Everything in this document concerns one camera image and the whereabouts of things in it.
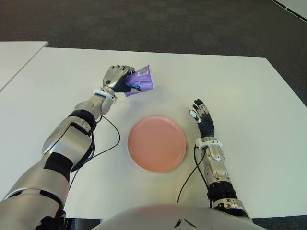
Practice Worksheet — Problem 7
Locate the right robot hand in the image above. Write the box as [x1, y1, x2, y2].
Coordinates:
[189, 98, 215, 139]

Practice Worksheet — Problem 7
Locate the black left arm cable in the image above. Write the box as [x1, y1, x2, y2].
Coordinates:
[68, 115, 120, 186]

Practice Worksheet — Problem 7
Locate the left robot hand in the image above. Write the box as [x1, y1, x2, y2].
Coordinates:
[102, 64, 141, 94]

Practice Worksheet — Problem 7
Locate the silver robot torso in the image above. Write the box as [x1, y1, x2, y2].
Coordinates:
[92, 205, 267, 230]

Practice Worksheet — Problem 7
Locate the pink round plate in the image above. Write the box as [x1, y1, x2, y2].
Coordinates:
[127, 115, 187, 173]

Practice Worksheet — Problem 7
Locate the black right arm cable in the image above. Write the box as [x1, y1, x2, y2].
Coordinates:
[177, 145, 213, 209]

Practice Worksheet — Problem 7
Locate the white side table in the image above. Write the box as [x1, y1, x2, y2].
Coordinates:
[0, 41, 49, 92]

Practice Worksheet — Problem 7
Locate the purple tissue paper pack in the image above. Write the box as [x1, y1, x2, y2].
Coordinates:
[123, 65, 156, 98]

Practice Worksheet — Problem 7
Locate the white desk with black edge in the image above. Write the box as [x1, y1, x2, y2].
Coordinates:
[272, 0, 307, 20]

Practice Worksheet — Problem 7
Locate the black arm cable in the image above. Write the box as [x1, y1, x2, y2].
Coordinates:
[68, 115, 120, 186]
[177, 145, 213, 209]

